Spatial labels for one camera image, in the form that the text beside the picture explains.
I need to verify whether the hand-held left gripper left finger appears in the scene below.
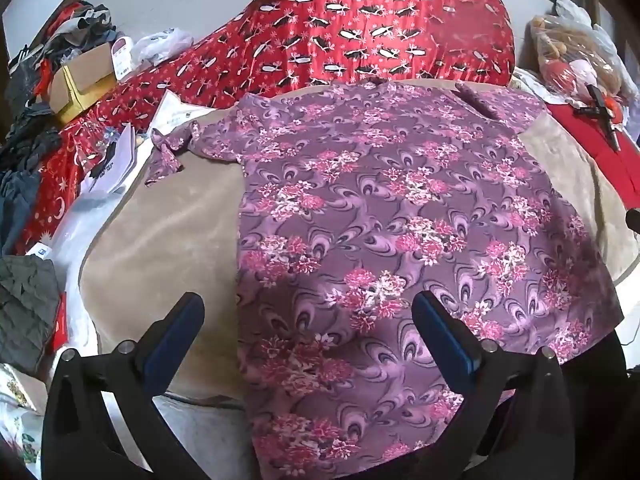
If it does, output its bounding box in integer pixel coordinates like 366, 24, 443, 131
41, 291, 216, 480

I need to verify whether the cardboard box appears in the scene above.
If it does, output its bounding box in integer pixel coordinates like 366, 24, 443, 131
47, 42, 118, 123

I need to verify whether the grey quilted cloth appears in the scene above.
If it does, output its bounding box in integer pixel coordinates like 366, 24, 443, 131
0, 255, 63, 376

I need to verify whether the white flat plastic package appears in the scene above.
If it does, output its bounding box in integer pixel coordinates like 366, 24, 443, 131
149, 91, 236, 137

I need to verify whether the cream cloth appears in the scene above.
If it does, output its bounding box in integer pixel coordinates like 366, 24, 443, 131
510, 67, 556, 106

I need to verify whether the white paper booklet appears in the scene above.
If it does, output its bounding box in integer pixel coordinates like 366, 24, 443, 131
75, 124, 137, 196

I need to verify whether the white plastic bag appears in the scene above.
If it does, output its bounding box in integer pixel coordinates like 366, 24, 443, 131
131, 27, 195, 66

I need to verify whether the pile of dark clothes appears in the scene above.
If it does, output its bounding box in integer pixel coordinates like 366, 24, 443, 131
0, 2, 118, 256

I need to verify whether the white labelled carton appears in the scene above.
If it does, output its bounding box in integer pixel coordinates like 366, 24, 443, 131
111, 36, 134, 82

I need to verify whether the plain red cloth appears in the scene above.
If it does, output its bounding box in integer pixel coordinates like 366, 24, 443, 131
545, 95, 640, 211

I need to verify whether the beige plush blanket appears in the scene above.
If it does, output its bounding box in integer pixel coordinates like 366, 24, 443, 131
79, 77, 640, 403

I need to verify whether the clear plastic sheet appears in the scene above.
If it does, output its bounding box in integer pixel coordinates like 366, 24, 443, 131
47, 195, 126, 361

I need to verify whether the black hand tool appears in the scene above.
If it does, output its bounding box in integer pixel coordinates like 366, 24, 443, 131
575, 85, 622, 152

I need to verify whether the white floral cloth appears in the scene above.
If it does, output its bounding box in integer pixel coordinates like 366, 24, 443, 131
0, 362, 51, 480

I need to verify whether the plastic bag of plush toys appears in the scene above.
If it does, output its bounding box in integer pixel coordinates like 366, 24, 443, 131
530, 0, 627, 108

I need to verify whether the red penguin print blanket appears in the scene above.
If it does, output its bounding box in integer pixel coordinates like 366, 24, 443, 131
15, 0, 517, 256

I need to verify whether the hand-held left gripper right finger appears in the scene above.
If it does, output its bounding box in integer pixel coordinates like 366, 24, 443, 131
411, 290, 576, 480

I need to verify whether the purple floral shirt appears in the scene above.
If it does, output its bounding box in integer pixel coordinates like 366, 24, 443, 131
145, 81, 625, 480

